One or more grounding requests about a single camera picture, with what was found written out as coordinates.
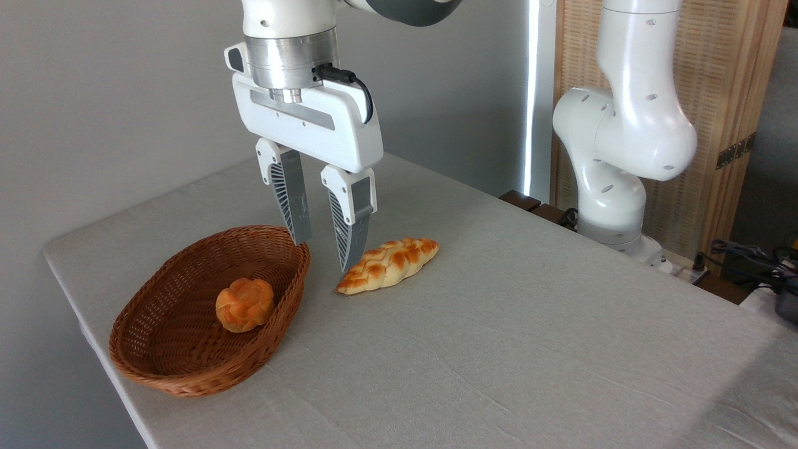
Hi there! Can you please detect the grey tablecloth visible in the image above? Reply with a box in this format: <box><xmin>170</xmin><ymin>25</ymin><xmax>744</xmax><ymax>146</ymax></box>
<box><xmin>42</xmin><ymin>153</ymin><xmax>798</xmax><ymax>449</ymax></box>

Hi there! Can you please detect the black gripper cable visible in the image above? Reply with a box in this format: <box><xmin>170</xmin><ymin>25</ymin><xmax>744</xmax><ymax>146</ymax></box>
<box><xmin>315</xmin><ymin>64</ymin><xmax>375</xmax><ymax>124</ymax></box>

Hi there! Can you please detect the brown woven wicker basket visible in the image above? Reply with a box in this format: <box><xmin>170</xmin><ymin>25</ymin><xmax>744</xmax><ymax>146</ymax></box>
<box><xmin>109</xmin><ymin>225</ymin><xmax>311</xmax><ymax>398</ymax></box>

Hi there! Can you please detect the black cable bundle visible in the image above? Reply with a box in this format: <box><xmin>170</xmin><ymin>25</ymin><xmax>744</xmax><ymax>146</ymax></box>
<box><xmin>695</xmin><ymin>239</ymin><xmax>798</xmax><ymax>294</ymax></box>

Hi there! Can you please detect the round orange bread roll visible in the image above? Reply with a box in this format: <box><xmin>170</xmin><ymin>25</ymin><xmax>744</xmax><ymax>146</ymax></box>
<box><xmin>215</xmin><ymin>278</ymin><xmax>276</xmax><ymax>334</ymax></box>

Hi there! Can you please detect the long braided bread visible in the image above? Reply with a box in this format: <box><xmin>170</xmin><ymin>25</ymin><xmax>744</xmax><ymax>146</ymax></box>
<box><xmin>335</xmin><ymin>237</ymin><xmax>440</xmax><ymax>296</ymax></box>

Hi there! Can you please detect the wooden folding screen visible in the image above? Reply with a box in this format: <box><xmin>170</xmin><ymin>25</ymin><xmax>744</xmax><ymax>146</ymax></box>
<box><xmin>552</xmin><ymin>0</ymin><xmax>789</xmax><ymax>275</ymax></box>

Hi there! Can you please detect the dark metal screen hinge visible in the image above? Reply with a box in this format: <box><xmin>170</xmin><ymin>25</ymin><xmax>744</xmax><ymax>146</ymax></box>
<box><xmin>716</xmin><ymin>133</ymin><xmax>756</xmax><ymax>170</ymax></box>

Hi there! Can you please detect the white power strip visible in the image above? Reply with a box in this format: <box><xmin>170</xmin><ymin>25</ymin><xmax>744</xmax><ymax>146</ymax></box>
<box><xmin>655</xmin><ymin>253</ymin><xmax>711</xmax><ymax>284</ymax></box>

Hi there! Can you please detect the dark brown wooden board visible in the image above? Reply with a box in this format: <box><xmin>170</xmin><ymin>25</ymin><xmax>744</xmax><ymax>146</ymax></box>
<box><xmin>499</xmin><ymin>190</ymin><xmax>577</xmax><ymax>228</ymax></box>

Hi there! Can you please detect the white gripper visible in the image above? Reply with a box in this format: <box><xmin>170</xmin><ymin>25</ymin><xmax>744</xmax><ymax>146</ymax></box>
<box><xmin>224</xmin><ymin>42</ymin><xmax>384</xmax><ymax>273</ymax></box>

